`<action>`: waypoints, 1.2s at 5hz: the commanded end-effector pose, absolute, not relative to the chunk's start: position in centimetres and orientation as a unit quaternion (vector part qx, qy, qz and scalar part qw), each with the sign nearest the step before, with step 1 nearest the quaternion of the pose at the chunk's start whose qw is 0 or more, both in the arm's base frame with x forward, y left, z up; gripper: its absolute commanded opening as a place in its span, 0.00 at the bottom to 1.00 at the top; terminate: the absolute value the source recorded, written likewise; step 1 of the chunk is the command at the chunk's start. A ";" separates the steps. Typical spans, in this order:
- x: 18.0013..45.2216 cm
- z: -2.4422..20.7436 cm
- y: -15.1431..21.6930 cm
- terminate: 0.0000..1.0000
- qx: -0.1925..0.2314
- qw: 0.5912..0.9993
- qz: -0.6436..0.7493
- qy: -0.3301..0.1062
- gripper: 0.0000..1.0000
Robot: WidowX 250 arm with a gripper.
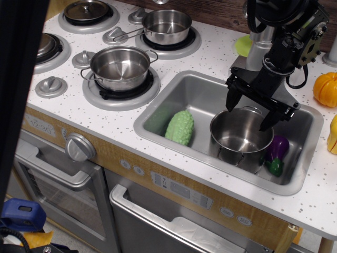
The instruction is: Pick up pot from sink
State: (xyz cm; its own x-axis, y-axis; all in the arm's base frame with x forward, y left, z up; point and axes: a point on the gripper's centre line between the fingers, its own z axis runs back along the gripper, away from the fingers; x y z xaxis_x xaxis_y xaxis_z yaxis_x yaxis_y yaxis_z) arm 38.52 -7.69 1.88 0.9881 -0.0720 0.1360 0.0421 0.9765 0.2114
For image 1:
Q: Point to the grey sink basin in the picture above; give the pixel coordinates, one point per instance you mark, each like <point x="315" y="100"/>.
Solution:
<point x="204" y="96"/>

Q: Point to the blue clamp tool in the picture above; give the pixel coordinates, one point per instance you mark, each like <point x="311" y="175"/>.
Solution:
<point x="22" y="215"/>

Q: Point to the front left stove burner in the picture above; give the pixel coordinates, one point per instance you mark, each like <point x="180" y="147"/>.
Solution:
<point x="56" y="61"/>

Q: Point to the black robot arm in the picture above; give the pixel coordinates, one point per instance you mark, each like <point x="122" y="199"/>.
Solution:
<point x="299" y="28"/>

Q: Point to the purple toy eggplant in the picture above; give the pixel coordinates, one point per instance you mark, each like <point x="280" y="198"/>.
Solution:
<point x="275" y="155"/>

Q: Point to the green plastic plate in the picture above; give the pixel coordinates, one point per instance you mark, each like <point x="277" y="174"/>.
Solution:
<point x="243" y="45"/>

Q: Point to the toy oven door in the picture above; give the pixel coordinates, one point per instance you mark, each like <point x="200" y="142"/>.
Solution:
<point x="74" y="195"/>

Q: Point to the grey toy faucet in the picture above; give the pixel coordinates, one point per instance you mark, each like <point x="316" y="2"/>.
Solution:
<point x="262" y="43"/>

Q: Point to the grey faucet handle right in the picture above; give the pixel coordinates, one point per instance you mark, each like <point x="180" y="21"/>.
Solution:
<point x="330" y="57"/>

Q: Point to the back right stove burner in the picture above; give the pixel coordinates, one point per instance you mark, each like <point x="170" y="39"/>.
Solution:
<point x="171" y="52"/>

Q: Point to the stove burner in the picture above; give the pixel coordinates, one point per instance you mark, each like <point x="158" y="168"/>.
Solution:
<point x="56" y="61"/>
<point x="103" y="25"/>
<point x="171" y="52"/>
<point x="121" y="101"/>

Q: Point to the grey stove knob upper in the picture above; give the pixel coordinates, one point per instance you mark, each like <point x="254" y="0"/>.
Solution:
<point x="114" y="35"/>

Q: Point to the steel long-handled saucepan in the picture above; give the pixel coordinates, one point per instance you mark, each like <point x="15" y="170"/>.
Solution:
<point x="163" y="27"/>

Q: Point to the yellow toy pepper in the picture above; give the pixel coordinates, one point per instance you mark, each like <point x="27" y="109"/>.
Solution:
<point x="331" y="141"/>

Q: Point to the green bumpy toy gourd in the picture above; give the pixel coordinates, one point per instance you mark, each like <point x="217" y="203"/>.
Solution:
<point x="180" y="128"/>

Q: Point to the grey stove knob back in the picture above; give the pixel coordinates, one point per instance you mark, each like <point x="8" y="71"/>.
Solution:
<point x="137" y="16"/>

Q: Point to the grey stove knob front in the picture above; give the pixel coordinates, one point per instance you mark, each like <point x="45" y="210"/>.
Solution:
<point x="51" y="87"/>

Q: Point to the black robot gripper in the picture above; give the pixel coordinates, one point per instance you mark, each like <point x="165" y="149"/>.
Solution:
<point x="266" y="86"/>

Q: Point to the steel two-handled pot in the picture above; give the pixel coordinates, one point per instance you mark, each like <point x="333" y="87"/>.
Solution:
<point x="120" y="68"/>

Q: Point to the back left stove burner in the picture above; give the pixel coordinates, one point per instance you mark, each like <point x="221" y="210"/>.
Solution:
<point x="103" y="25"/>

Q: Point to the front right stove burner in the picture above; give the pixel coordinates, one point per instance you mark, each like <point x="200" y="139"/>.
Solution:
<point x="121" y="101"/>

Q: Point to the black vertical post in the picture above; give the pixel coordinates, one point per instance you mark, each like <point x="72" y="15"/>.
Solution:
<point x="22" y="23"/>

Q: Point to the grey stove knob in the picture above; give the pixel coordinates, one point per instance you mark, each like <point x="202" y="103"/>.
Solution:
<point x="82" y="59"/>
<point x="51" y="87"/>
<point x="137" y="16"/>
<point x="114" y="35"/>

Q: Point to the grey stove knob middle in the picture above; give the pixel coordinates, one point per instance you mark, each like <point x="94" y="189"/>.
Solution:
<point x="82" y="59"/>

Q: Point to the yellow cloth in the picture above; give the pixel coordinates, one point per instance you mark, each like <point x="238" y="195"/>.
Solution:
<point x="38" y="239"/>

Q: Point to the toy dishwasher door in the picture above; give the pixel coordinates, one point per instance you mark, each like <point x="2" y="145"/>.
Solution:
<point x="148" y="222"/>

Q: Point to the steel pot lid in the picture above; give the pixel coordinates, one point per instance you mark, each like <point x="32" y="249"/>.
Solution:
<point x="87" y="12"/>

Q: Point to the grey oven dial knob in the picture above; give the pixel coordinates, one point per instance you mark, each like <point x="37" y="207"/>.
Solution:
<point x="78" y="148"/>

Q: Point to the orange toy pumpkin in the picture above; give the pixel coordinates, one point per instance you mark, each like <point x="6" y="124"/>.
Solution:
<point x="324" y="89"/>

